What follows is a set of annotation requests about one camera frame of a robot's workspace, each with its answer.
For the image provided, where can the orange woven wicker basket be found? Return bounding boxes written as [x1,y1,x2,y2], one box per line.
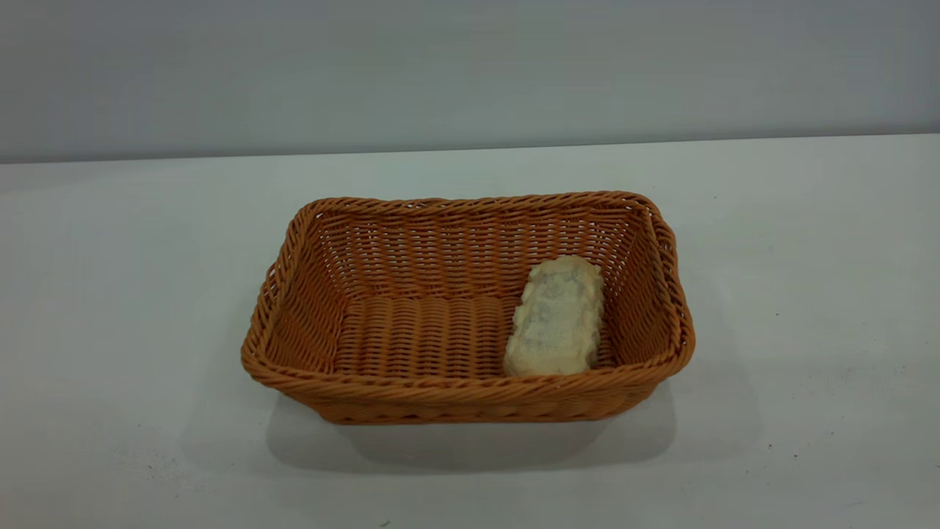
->
[241,190,695,425]

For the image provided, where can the long ridged bread loaf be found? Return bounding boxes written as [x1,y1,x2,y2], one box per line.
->
[503,254,605,378]

